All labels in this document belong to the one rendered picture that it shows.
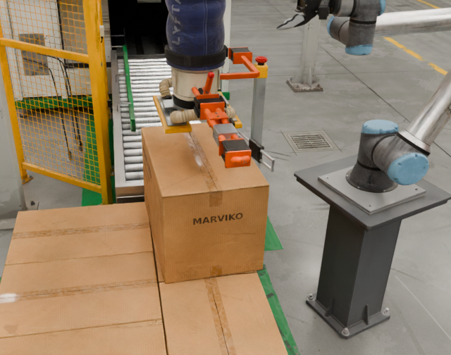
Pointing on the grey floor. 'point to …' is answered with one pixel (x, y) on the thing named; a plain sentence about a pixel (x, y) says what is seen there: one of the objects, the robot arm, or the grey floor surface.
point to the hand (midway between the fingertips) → (278, 5)
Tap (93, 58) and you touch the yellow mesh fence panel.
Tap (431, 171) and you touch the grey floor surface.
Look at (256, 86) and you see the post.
